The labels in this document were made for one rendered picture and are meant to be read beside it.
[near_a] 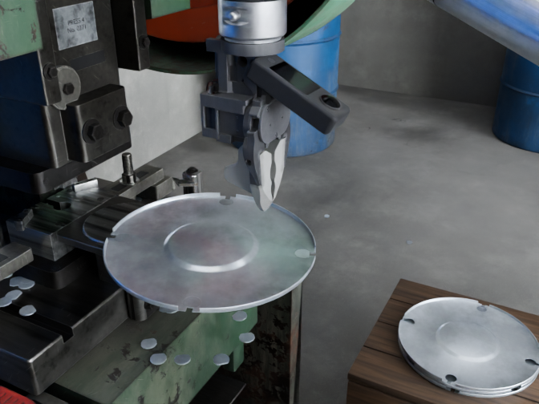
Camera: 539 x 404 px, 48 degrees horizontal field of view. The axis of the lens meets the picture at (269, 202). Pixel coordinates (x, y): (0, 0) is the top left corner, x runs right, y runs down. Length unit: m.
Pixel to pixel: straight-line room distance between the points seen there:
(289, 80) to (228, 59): 0.08
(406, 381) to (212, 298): 0.63
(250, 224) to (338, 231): 1.56
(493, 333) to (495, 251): 1.06
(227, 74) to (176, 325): 0.40
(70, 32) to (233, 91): 0.24
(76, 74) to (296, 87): 0.31
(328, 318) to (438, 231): 0.74
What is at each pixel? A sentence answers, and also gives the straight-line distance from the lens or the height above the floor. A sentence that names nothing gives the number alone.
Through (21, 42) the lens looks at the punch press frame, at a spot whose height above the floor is 1.07.
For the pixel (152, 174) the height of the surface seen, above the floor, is 0.75.
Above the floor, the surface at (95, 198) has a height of 0.78.
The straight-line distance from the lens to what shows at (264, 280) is 0.77.
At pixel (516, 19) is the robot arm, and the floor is 1.11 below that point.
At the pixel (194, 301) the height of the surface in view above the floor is 0.78.
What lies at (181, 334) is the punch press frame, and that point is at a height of 0.64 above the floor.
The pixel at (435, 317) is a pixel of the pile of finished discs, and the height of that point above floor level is 0.37.
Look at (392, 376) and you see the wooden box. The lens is 1.28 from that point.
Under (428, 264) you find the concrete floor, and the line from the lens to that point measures 2.29.
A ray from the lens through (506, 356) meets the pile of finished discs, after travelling 1.36.
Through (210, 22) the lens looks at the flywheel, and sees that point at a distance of 1.11.
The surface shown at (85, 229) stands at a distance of 0.90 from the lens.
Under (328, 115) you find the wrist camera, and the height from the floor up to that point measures 1.01.
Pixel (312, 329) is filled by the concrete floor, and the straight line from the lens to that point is 1.92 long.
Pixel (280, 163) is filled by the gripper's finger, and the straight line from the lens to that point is 0.74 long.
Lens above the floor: 1.22
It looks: 28 degrees down
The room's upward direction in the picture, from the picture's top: straight up
